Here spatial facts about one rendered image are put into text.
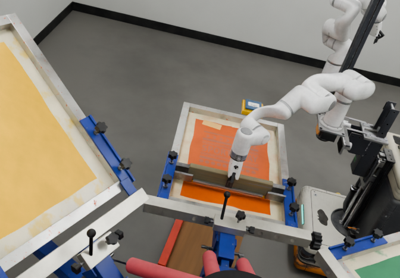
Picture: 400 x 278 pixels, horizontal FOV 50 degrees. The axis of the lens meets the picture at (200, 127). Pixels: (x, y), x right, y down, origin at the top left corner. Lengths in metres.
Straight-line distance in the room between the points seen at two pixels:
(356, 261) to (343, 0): 1.29
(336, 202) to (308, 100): 1.53
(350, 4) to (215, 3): 3.20
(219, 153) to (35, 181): 0.98
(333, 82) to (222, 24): 3.59
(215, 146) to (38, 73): 0.95
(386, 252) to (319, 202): 1.19
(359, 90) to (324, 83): 0.16
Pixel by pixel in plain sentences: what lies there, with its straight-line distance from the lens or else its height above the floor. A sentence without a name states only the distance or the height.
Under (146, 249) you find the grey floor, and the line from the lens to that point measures 2.89.
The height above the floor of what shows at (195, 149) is 0.96.
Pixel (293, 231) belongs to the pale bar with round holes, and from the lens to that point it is 1.81.
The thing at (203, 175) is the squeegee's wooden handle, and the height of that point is 1.02.
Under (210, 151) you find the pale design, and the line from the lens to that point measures 2.16.
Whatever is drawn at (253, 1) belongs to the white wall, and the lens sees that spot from 5.39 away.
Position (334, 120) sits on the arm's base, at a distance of 2.30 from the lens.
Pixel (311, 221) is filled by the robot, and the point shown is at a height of 0.28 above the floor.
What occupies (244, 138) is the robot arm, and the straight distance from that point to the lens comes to 1.74.
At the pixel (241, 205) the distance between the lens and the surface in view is 1.94.
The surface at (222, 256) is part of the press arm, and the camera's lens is 1.62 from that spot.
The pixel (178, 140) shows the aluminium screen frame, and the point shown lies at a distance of 2.12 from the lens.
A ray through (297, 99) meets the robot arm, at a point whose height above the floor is 1.42.
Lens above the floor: 2.29
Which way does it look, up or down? 36 degrees down
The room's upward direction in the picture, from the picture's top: 14 degrees clockwise
